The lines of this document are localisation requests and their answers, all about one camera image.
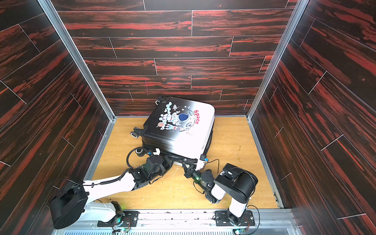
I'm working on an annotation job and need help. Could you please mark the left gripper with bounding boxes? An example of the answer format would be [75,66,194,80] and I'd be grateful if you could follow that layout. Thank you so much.
[148,156,176,183]

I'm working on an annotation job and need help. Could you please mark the black white astronaut suitcase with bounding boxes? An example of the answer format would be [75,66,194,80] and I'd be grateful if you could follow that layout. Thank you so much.
[130,97,215,165]

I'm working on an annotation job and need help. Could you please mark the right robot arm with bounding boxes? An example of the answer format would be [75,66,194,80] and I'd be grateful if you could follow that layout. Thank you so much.
[183,164,258,225]

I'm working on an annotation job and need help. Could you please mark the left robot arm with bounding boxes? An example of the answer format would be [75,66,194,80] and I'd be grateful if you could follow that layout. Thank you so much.
[50,155,173,229]

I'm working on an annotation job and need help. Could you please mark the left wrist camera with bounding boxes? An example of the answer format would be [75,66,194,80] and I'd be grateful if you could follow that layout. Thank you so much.
[148,148,161,157]

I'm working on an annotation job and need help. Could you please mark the left black camera cable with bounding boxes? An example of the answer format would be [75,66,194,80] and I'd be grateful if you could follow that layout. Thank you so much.
[126,147,150,177]

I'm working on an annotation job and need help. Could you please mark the aluminium front rail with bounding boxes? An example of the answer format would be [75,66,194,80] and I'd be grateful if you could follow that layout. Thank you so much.
[53,209,303,235]

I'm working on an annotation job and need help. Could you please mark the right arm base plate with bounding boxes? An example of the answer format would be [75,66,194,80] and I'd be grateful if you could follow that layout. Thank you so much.
[212,210,255,227]

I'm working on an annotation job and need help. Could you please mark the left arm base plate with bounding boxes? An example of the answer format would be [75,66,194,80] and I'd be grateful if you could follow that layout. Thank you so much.
[97,211,139,228]

